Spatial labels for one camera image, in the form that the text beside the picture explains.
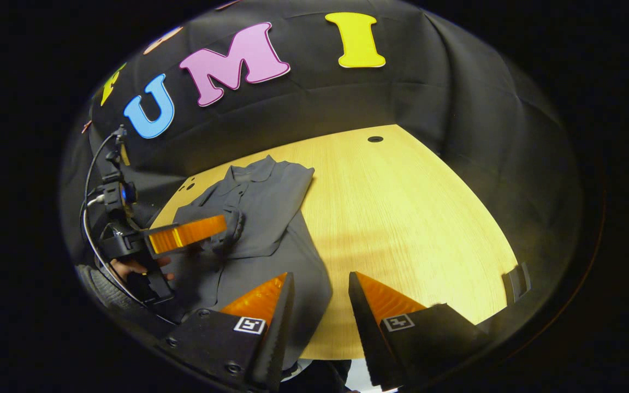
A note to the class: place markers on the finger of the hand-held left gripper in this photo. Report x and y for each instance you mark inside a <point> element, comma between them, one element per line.
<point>189,233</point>

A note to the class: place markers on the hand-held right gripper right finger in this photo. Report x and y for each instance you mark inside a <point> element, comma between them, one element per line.
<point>366,333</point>

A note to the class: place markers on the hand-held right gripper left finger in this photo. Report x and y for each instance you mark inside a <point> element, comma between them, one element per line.
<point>279,338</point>

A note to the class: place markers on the grey button shirt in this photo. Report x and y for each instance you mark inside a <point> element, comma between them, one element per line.
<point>271,218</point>

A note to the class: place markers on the small pink clip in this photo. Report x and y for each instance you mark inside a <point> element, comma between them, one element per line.
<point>86,126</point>

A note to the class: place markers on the black backdrop cloth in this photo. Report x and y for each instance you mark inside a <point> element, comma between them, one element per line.
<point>347,93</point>

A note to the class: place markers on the black table edge bracket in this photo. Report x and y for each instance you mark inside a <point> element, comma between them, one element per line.
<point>517,281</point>

